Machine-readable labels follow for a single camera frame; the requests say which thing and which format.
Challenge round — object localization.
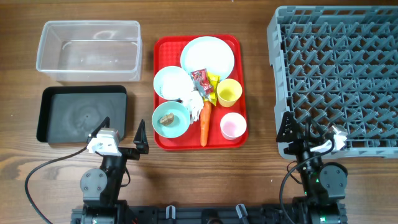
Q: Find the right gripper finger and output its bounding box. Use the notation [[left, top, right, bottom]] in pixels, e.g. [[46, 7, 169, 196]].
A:
[[307, 119, 326, 139], [276, 111, 299, 142]]

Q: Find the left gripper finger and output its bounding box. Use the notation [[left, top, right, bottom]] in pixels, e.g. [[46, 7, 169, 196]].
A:
[[88, 116, 110, 140], [133, 119, 149, 154]]

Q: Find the brown food lump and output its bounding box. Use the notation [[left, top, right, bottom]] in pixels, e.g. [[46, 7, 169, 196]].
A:
[[159, 113, 175, 126]]

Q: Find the green bowl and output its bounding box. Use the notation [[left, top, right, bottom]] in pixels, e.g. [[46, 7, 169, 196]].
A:
[[152, 101, 190, 138]]

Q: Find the white napkin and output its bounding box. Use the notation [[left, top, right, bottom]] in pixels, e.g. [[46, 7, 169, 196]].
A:
[[180, 90, 204, 124]]

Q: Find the light blue rice bowl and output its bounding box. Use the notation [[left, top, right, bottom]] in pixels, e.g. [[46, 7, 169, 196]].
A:
[[153, 66, 194, 101]]

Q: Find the orange carrot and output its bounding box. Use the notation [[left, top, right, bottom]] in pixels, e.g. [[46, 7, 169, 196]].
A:
[[200, 101, 211, 147]]

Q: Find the red snack wrapper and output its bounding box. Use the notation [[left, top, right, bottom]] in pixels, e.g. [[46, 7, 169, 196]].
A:
[[190, 69, 213, 97]]

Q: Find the yellow snack wrapper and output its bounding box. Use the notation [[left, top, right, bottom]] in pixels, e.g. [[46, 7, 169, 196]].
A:
[[203, 72, 221, 106]]

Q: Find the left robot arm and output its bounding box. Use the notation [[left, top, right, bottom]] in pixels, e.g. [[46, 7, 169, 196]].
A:
[[71, 117, 149, 224]]

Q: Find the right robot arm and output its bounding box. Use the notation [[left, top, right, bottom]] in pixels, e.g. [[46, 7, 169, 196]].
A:
[[276, 111, 348, 224]]

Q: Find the grey dishwasher rack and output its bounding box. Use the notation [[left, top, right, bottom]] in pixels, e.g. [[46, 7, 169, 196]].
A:
[[267, 6, 397, 159]]

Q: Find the black tray bin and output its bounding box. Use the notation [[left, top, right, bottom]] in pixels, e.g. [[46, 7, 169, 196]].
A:
[[36, 85, 127, 144]]

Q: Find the pink cup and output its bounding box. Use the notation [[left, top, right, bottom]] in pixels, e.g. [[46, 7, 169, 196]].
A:
[[220, 113, 247, 140]]

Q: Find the red serving tray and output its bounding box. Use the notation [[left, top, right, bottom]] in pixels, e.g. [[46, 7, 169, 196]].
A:
[[154, 34, 248, 151]]

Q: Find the yellow cup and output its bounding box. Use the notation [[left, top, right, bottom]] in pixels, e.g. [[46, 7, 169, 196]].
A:
[[216, 78, 243, 108]]

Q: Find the clear plastic bin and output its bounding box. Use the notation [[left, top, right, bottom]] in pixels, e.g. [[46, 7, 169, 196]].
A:
[[35, 20, 143, 82]]

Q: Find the light blue plate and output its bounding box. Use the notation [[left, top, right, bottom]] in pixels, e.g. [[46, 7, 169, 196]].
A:
[[180, 36, 234, 80]]

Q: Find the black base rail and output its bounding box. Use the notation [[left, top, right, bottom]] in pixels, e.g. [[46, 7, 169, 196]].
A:
[[70, 203, 348, 224]]

